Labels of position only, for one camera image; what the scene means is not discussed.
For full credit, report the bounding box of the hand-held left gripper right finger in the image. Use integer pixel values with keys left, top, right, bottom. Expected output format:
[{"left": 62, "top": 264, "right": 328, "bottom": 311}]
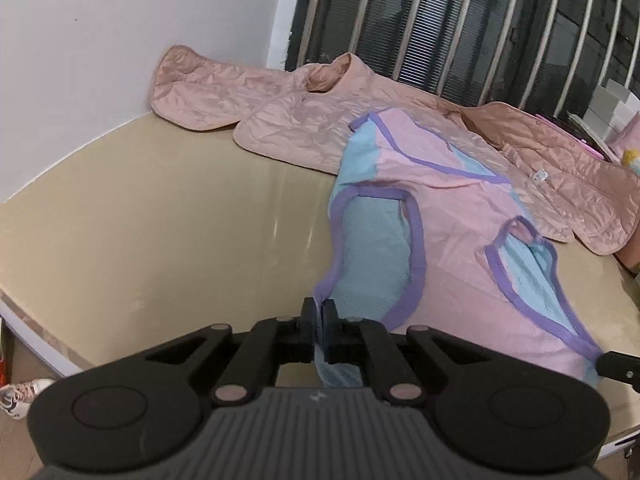
[{"left": 322, "top": 299, "right": 493, "bottom": 406}]

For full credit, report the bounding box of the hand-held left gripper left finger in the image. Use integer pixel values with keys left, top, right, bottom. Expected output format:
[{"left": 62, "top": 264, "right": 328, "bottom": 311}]
[{"left": 145, "top": 297, "right": 321, "bottom": 408}]

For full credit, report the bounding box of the stack of white boxes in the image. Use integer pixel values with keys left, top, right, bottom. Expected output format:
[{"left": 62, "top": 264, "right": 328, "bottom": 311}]
[{"left": 582, "top": 84, "right": 640, "bottom": 142}]

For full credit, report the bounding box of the pink pouch bag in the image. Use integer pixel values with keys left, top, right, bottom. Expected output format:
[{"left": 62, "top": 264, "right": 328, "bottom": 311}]
[{"left": 619, "top": 112, "right": 640, "bottom": 153}]

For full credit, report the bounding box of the steel window railing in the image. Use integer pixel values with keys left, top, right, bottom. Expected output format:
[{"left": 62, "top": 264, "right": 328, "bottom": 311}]
[{"left": 285, "top": 0, "right": 640, "bottom": 121}]

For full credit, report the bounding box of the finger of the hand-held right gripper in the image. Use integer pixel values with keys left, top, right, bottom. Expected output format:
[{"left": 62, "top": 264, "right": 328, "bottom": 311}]
[{"left": 596, "top": 351, "right": 640, "bottom": 387}]

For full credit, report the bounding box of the white patterned sneaker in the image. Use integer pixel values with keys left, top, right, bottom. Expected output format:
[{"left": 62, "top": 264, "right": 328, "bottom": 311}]
[{"left": 0, "top": 379, "right": 55, "bottom": 420}]

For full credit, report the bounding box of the pink quilted jacket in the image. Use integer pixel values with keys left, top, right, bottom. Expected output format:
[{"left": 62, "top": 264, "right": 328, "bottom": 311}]
[{"left": 150, "top": 45, "right": 640, "bottom": 256}]

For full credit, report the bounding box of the pink blue purple vest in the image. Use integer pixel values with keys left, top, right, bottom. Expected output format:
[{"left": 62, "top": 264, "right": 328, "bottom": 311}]
[{"left": 312, "top": 107, "right": 603, "bottom": 391}]

